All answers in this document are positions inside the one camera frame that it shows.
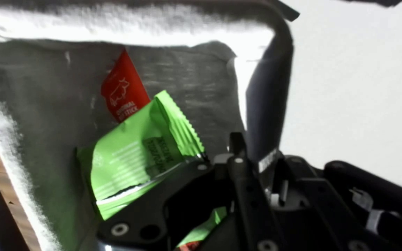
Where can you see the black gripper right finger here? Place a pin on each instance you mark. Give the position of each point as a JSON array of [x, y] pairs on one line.
[[313, 210]]

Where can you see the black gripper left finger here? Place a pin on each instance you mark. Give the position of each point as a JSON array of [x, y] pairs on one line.
[[252, 218]]

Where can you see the green snack packet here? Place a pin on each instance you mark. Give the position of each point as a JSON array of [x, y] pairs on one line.
[[126, 162]]

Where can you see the red snack packet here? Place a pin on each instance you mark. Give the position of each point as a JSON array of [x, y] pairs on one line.
[[125, 88]]

